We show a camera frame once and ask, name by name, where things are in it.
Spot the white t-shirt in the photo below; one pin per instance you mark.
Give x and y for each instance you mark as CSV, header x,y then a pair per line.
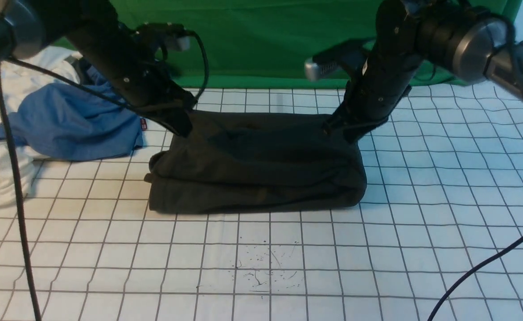
x,y
17,83

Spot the green backdrop cloth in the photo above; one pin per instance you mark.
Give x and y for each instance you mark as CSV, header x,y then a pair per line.
x,y
261,44

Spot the blue t-shirt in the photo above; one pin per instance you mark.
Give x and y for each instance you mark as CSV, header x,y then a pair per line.
x,y
60,121

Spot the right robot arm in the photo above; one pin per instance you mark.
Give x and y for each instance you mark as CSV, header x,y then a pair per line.
x,y
471,43

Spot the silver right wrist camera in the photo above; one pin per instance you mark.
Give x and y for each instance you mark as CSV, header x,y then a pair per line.
x,y
349,56

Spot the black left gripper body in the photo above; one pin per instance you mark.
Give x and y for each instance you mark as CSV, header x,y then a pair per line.
x,y
142,80

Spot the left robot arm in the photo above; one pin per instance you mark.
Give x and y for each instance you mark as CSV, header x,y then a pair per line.
x,y
29,26

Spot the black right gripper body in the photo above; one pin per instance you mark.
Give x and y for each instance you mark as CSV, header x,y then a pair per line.
x,y
391,64

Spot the dark gray long-sleeve top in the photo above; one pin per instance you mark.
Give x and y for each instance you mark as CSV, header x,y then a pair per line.
x,y
237,162

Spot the white grid tablecloth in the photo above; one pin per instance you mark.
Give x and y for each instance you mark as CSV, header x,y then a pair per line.
x,y
445,192

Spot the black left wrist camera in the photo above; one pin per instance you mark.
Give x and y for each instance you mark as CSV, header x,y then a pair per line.
x,y
165,37

